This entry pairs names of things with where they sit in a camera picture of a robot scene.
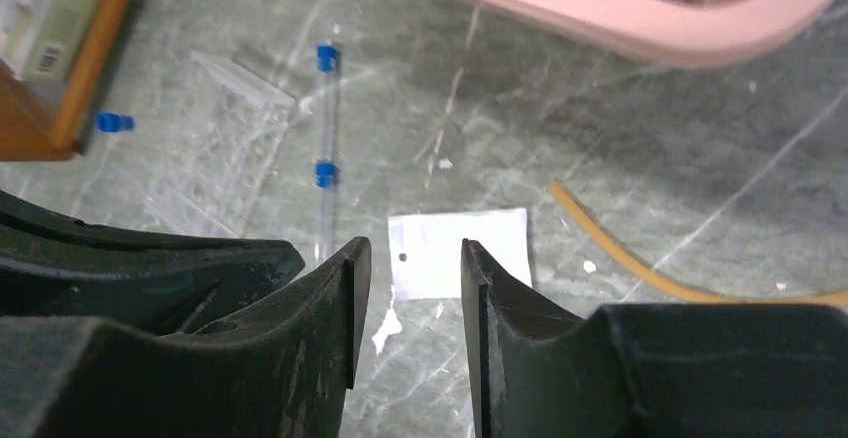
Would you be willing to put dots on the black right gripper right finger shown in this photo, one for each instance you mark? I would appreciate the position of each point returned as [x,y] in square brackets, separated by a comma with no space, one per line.
[647,370]

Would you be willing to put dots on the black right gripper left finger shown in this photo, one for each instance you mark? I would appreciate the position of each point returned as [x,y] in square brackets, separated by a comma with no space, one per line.
[279,367]

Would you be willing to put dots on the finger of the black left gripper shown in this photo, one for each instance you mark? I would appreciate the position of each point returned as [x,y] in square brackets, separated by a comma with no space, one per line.
[57,265]

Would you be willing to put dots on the clear zip plastic bag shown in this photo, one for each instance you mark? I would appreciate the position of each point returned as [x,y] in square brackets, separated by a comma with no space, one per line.
[425,249]

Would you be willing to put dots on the orange wooden rack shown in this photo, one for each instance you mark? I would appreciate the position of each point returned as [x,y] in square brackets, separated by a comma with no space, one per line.
[40,119]

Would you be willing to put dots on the blue cap test tube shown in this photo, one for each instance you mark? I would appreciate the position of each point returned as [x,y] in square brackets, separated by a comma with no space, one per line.
[108,122]

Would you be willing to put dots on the clear test tube rack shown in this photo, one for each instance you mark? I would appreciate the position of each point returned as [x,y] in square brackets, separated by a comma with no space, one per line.
[219,149]

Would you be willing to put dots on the white paper box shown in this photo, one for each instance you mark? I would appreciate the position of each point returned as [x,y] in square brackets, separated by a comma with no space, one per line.
[40,38]

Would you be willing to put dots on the glass dropper blue fittings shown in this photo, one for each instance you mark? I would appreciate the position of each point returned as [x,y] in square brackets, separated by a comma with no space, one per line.
[325,168]

